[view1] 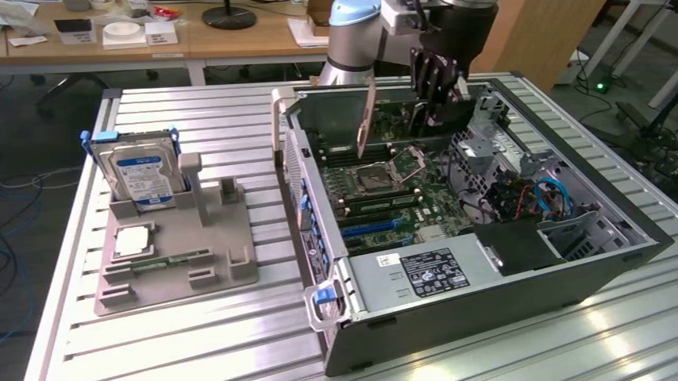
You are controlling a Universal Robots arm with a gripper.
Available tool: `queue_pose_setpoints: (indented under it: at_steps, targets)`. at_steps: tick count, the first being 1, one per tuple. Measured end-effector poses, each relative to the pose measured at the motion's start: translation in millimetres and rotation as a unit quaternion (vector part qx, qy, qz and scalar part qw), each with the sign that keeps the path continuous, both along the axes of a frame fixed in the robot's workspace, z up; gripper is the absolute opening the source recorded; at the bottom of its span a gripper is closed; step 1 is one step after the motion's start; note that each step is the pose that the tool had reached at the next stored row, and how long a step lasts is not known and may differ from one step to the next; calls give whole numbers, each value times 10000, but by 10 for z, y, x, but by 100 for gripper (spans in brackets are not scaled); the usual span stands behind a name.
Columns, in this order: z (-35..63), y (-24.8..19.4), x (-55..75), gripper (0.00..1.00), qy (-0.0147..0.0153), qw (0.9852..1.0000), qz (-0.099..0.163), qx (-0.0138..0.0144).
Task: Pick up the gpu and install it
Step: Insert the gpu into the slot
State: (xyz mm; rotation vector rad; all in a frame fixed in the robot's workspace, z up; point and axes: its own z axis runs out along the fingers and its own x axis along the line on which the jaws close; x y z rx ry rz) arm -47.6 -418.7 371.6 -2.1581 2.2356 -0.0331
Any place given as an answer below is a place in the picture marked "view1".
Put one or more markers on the metal disk bay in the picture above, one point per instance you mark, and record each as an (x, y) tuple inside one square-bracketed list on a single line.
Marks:
[(476, 155)]

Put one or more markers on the black round lamp base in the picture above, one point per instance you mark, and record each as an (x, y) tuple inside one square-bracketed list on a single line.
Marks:
[(228, 18)]

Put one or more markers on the metal socket cover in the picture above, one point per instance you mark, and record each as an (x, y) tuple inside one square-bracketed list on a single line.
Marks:
[(407, 164)]

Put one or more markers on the silver CPU chip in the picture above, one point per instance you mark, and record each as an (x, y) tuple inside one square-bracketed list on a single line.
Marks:
[(132, 241)]

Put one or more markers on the graphics card with metal bracket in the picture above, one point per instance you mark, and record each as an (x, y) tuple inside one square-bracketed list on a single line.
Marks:
[(393, 119)]

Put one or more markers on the white paper stack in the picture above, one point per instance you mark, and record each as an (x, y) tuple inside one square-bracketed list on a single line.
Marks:
[(307, 33)]

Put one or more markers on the blue expansion slot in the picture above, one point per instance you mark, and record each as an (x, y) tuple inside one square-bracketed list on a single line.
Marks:
[(371, 229)]

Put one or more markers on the green motherboard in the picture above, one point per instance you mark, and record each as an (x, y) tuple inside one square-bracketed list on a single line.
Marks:
[(423, 198)]

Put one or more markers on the plain white box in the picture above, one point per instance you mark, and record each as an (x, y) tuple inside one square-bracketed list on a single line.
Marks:
[(161, 33)]

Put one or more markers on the grey parts rack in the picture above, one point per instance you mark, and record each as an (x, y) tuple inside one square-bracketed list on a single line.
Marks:
[(175, 285)]

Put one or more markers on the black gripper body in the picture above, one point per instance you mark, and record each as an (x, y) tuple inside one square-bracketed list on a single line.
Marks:
[(466, 35)]

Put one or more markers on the CPU socket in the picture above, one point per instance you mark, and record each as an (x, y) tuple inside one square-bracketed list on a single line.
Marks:
[(372, 178)]

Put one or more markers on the green RAM stick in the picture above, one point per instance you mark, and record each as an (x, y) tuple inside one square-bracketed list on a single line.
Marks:
[(159, 264)]

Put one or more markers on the power strip with green light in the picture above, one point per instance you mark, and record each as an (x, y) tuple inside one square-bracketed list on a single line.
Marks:
[(599, 86)]

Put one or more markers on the brown cardboard box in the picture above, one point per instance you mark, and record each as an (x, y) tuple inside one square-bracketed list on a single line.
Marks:
[(317, 12)]

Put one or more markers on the wooden desk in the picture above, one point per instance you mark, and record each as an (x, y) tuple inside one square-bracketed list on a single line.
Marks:
[(237, 39)]

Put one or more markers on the grey power supply unit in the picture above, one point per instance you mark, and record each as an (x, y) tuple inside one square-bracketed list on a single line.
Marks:
[(380, 285)]

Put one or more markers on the small silver chipset heatsink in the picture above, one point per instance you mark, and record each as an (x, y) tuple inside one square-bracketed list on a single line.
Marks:
[(432, 234)]

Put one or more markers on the black open PC case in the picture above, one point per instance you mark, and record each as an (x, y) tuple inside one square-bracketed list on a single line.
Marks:
[(476, 317)]

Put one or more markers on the blue case latch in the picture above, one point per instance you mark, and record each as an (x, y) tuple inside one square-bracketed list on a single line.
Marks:
[(324, 297)]

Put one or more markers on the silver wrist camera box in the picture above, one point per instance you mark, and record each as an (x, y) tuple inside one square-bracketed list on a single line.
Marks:
[(399, 18)]

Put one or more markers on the white round holder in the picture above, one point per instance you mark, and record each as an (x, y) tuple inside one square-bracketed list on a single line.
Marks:
[(124, 35)]

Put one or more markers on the wooden cabinet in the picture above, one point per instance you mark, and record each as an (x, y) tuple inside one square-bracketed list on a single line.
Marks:
[(540, 47)]

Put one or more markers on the white desk frame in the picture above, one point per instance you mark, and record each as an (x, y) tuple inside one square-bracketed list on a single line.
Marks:
[(614, 37)]

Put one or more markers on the hard disk in blue caddy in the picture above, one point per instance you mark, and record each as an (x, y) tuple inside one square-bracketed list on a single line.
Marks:
[(140, 178)]

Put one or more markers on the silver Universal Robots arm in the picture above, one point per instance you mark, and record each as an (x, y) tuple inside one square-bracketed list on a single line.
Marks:
[(349, 47)]

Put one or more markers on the white box with black top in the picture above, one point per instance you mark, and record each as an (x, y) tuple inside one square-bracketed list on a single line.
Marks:
[(75, 31)]

